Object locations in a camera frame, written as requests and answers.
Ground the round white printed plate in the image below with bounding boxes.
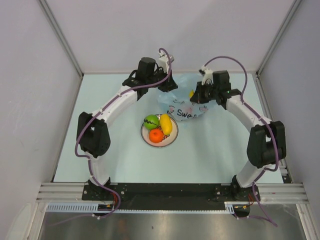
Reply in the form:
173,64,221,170
140,113,179,148

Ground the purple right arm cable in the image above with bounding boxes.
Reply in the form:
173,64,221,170
201,55,280,227

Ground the aluminium frame rail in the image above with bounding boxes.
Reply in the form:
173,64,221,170
36,182,309,204

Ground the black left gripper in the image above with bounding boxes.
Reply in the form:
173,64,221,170
146,67,178,93

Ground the yellow fake banana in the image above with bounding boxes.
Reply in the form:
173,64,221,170
189,90,195,99

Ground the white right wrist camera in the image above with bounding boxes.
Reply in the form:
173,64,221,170
199,65,213,85

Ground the green fake watermelon ball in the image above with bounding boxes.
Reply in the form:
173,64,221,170
143,114,160,131

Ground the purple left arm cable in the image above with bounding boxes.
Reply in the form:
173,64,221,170
74,47,174,221

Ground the orange fake fruit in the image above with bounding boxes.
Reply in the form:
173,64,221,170
148,128,164,144

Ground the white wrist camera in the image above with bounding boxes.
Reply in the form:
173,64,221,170
199,65,213,85
157,52,175,74

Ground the light blue cartoon plastic bag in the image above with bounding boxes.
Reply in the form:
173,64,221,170
157,73,217,121

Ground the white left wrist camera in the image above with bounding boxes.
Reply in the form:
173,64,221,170
157,52,175,74

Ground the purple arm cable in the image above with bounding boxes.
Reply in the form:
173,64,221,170
74,47,174,221
201,55,280,227

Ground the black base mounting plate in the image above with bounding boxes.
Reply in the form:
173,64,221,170
82,182,261,211

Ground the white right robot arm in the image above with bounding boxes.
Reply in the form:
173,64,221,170
190,68,287,201

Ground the light blue cable duct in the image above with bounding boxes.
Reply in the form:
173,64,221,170
46,202,235,214

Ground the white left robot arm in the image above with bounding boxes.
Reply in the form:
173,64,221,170
74,53,178,200

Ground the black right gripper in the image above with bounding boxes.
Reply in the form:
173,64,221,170
190,80,219,104

